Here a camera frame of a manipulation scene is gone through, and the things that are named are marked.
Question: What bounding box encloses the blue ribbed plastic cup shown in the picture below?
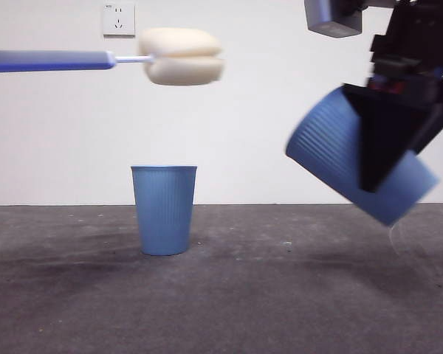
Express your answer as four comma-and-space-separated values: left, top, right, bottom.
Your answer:
284, 87, 441, 227
130, 164, 199, 257

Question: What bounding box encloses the cup brush with sponge head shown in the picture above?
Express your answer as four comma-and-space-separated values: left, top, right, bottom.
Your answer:
0, 27, 227, 87

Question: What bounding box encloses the white wall power outlet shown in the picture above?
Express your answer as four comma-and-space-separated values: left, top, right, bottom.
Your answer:
103, 2, 137, 38

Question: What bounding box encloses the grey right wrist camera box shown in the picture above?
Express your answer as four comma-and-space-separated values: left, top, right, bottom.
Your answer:
304, 0, 365, 40

